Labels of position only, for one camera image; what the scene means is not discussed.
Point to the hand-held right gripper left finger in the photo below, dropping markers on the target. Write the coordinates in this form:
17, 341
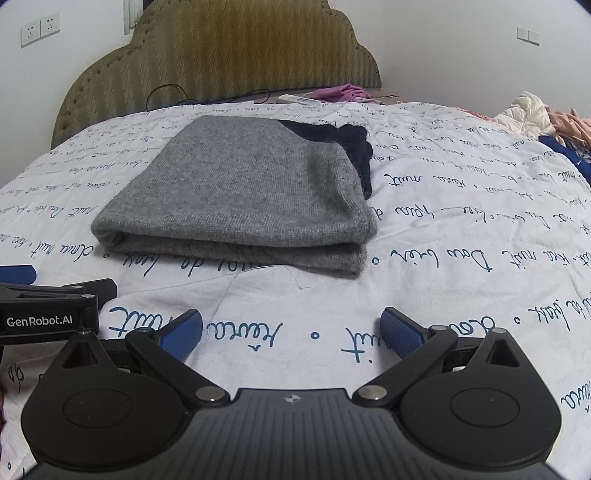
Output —
181, 334

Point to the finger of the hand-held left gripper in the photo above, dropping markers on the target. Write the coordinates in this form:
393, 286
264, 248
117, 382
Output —
18, 274
60, 290

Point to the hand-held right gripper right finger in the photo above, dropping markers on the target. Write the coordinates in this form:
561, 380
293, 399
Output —
398, 332

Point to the grey sweater with navy sleeves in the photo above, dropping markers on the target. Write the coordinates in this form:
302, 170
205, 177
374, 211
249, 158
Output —
231, 184

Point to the white blanket with blue script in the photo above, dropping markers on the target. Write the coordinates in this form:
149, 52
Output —
461, 207

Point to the purple cloth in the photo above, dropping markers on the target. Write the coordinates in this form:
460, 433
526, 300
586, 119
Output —
341, 93

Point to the dark blue garment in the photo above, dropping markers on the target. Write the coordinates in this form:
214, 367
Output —
572, 159

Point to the white garment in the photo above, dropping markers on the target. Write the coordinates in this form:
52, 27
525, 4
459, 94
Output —
524, 115

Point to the white remote control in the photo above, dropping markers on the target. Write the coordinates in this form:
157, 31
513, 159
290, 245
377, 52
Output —
295, 98

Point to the pink garment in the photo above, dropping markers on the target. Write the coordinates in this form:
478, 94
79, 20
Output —
570, 127

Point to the olive padded headboard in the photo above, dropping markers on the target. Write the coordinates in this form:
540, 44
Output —
221, 50

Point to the white wall outlet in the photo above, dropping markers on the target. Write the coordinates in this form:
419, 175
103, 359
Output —
30, 34
50, 26

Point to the white wall switch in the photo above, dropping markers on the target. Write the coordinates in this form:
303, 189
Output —
528, 35

